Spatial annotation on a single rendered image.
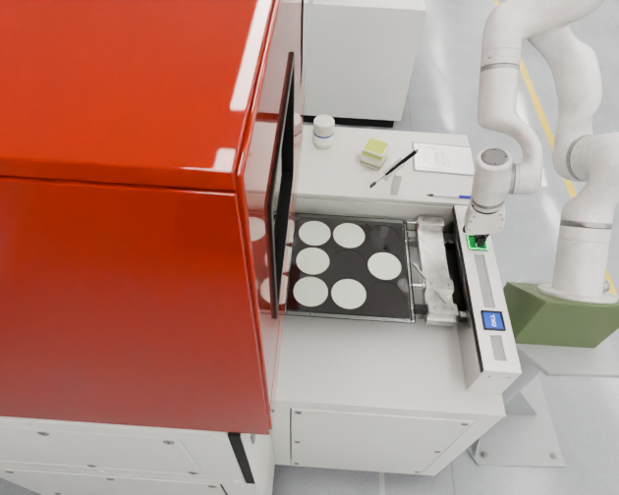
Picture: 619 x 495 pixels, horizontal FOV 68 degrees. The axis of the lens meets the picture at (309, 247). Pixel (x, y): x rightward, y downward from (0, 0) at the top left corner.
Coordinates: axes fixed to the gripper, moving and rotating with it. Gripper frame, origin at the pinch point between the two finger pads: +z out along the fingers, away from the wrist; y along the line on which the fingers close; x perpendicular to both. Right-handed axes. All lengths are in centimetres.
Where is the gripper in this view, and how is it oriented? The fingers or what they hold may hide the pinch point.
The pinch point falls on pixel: (479, 239)
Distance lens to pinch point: 143.9
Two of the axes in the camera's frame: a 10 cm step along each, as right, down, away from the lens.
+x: 0.6, -7.9, 6.1
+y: 9.8, -0.6, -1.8
